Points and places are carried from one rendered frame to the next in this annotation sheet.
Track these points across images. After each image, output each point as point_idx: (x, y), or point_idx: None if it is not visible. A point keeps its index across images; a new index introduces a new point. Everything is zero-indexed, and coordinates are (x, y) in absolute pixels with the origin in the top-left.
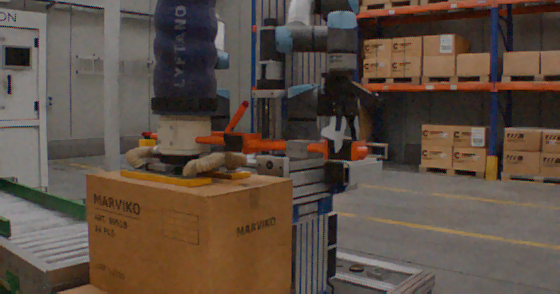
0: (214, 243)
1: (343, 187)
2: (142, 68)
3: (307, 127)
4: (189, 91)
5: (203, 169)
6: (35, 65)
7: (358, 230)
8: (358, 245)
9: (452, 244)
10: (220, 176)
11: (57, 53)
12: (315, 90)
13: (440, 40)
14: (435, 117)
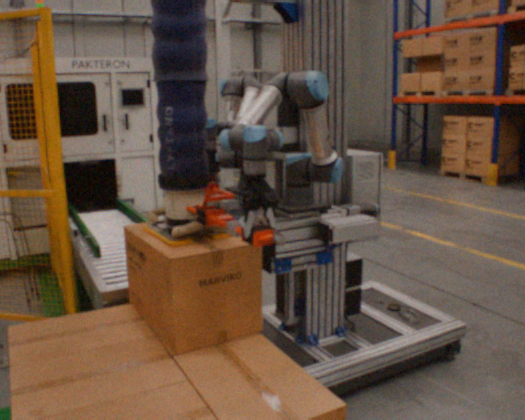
0: (177, 291)
1: (340, 242)
2: None
3: (298, 192)
4: (178, 173)
5: (181, 234)
6: (148, 103)
7: (447, 262)
8: (435, 279)
9: None
10: (207, 236)
11: None
12: (305, 160)
13: None
14: None
